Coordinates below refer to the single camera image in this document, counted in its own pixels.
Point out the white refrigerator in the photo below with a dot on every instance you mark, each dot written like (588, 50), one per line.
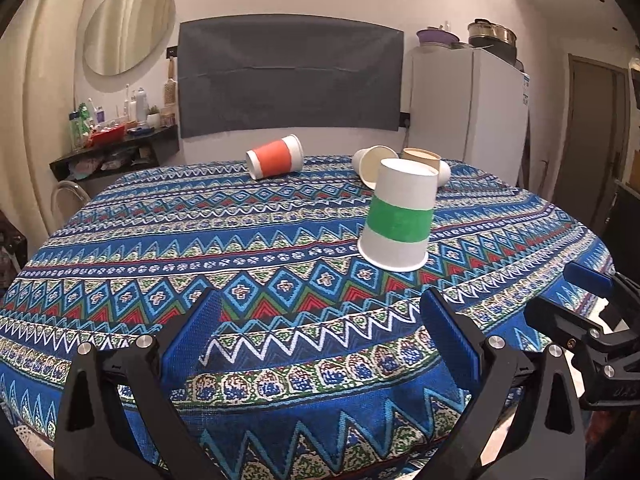
(475, 110)

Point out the brown door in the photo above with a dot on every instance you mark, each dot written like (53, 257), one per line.
(590, 140)

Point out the green banded white paper cup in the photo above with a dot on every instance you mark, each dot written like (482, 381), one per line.
(399, 212)

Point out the purple bowl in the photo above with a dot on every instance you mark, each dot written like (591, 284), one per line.
(437, 37)

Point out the clear plastic chair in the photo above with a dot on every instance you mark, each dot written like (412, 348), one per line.
(67, 202)

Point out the grey wall cloth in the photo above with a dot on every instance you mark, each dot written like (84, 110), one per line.
(290, 75)

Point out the red container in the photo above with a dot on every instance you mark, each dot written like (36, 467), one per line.
(106, 136)

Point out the white bottle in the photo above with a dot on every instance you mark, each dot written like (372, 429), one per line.
(141, 106)

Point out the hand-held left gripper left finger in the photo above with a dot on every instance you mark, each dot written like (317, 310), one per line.
(196, 330)

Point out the wall power socket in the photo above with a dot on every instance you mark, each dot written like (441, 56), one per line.
(405, 120)

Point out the oval wall mirror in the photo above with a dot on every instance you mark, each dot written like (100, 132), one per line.
(129, 26)

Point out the blue patterned tablecloth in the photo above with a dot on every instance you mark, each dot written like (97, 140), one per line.
(280, 255)

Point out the green bottle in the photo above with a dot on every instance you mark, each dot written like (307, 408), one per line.
(80, 127)

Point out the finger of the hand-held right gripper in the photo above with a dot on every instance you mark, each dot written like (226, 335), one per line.
(555, 317)
(586, 279)

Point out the black wall shelf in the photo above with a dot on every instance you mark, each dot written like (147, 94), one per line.
(125, 152)

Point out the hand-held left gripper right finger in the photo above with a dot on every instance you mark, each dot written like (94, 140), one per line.
(449, 336)

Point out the small potted plant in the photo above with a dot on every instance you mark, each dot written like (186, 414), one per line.
(153, 117)

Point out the orange banded white paper cup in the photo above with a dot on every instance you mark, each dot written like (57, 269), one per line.
(275, 156)

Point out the wooden hairbrush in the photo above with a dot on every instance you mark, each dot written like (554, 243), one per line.
(170, 87)

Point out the plain white paper cup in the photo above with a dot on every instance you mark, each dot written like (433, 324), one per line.
(367, 162)

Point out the metal steamer pot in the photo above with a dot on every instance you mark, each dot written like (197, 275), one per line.
(492, 37)

